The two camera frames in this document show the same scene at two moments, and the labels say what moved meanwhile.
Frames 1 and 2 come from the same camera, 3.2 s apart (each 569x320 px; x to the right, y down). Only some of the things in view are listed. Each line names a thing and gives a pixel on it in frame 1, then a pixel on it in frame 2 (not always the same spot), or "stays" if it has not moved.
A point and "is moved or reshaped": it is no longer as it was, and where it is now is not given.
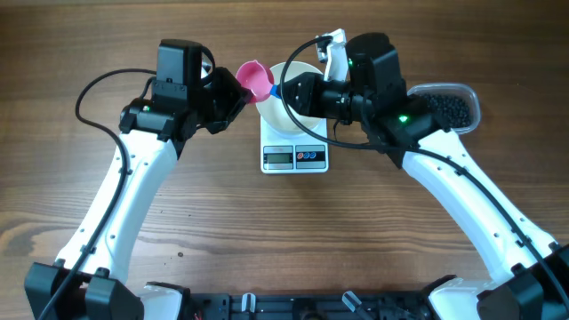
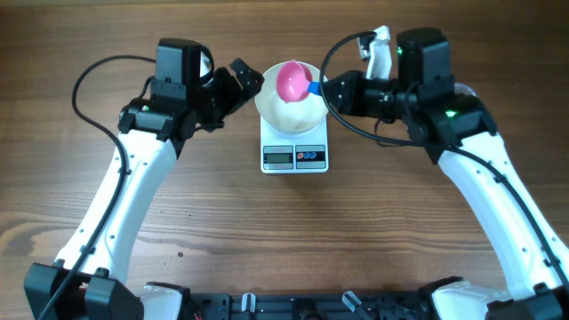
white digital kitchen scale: x=300 y=155 stays
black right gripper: x=308 y=101 → x=350 y=104
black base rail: x=348 y=306 stays
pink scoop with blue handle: x=259 y=79 is moved or reshaped
